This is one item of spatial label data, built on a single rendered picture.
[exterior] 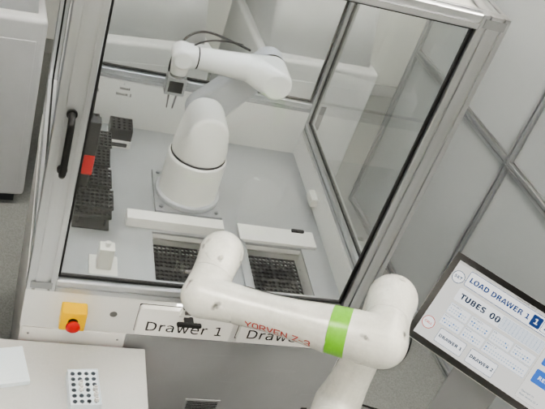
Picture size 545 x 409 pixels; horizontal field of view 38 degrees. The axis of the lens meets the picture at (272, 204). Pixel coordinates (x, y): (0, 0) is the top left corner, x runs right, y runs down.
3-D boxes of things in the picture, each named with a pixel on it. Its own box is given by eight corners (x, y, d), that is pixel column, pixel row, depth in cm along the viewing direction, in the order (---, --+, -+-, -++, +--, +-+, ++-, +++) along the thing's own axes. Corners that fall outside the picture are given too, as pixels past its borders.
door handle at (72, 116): (66, 185, 196) (78, 121, 185) (55, 183, 195) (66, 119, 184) (66, 174, 199) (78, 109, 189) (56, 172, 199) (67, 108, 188)
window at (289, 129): (340, 303, 249) (473, 27, 195) (57, 275, 222) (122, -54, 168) (340, 301, 249) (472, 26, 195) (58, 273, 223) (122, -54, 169)
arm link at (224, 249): (255, 234, 197) (215, 215, 196) (239, 275, 189) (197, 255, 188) (238, 260, 208) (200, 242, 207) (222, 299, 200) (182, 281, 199)
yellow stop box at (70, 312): (83, 333, 229) (87, 316, 224) (57, 331, 226) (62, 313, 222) (83, 320, 232) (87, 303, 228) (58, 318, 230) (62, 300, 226)
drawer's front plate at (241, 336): (322, 348, 256) (333, 325, 249) (235, 342, 247) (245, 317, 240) (320, 344, 257) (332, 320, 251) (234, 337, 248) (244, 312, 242)
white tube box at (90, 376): (99, 413, 218) (101, 404, 216) (68, 414, 215) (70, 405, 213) (95, 377, 228) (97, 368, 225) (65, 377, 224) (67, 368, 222)
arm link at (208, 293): (334, 320, 192) (336, 294, 183) (322, 360, 185) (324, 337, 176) (192, 283, 198) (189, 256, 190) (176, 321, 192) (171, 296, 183)
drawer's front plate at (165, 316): (227, 341, 246) (237, 316, 240) (134, 333, 237) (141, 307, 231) (226, 337, 247) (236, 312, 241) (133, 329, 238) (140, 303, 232)
